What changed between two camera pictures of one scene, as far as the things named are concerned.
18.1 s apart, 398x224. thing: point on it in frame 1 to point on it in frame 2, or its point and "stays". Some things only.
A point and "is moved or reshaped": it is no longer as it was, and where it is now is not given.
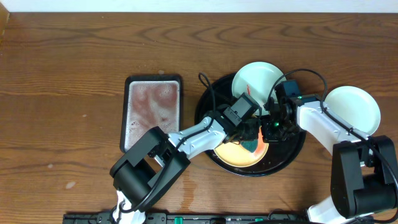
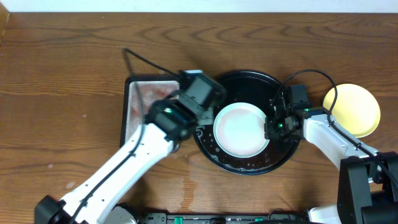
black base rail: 191,218 stays
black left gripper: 255,128 to 210,121
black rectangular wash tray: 150,101 stays
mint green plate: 257,79 is moved or reshaped
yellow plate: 236,155 to 355,109
